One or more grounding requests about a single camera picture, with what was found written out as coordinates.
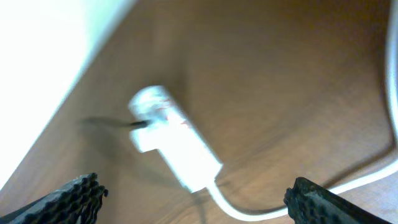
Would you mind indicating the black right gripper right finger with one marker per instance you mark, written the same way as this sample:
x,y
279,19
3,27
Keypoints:
x,y
309,203

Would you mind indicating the white USB charger adapter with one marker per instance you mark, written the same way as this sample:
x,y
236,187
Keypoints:
x,y
151,103

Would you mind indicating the white power strip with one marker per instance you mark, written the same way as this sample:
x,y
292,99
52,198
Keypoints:
x,y
179,144

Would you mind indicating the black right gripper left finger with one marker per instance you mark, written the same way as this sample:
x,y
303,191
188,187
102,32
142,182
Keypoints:
x,y
76,202

